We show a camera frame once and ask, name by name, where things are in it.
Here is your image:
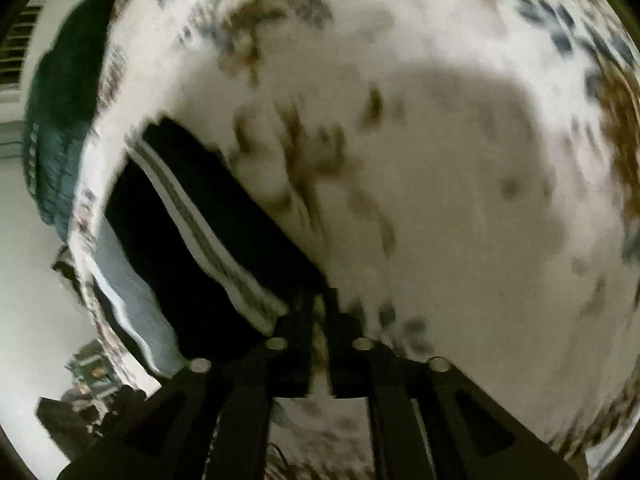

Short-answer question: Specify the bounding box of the window with metal grille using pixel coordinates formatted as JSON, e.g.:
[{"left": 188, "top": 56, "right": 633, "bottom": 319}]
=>
[{"left": 0, "top": 0, "right": 46, "bottom": 122}]

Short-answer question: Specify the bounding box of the black patterned knit sweater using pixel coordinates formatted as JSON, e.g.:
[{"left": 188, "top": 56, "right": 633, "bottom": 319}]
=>
[{"left": 91, "top": 119, "right": 326, "bottom": 378}]

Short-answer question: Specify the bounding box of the dark teal quilted duvet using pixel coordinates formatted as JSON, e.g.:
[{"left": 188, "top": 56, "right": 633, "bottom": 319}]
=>
[{"left": 22, "top": 0, "right": 116, "bottom": 240}]

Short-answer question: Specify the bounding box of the white floral fleece blanket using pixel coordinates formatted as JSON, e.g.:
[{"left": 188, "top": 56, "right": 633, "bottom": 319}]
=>
[{"left": 70, "top": 0, "right": 639, "bottom": 460}]

